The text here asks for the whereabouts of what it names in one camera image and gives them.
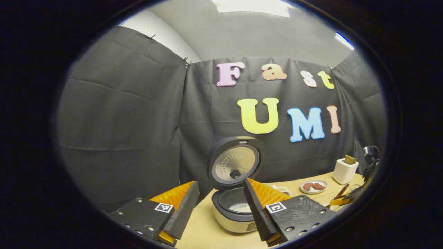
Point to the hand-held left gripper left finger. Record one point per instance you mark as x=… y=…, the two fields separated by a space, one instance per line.
x=185 y=212

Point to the white square utensil holder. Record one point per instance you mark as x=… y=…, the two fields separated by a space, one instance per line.
x=344 y=173

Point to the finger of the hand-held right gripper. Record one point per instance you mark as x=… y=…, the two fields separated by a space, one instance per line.
x=342 y=201

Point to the large ceiling light panel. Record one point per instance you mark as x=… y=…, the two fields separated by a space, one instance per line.
x=252 y=7

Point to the white divided bean dish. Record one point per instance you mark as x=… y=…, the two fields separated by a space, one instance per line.
x=282 y=190

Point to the round white plate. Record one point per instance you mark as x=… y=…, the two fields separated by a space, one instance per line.
x=313 y=191

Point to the red meat slice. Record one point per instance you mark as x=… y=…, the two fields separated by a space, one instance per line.
x=319 y=186
x=307 y=186

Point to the black backdrop cloth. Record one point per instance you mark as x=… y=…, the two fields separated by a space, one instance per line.
x=121 y=121

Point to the brown wooden spoon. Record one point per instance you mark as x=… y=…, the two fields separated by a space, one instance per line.
x=342 y=191

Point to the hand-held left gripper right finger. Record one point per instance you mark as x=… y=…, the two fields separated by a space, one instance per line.
x=258 y=214

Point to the grey rice cooker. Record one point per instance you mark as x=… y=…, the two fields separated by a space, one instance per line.
x=232 y=166

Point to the small ceiling light panel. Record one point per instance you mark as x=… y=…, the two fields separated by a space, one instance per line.
x=344 y=40

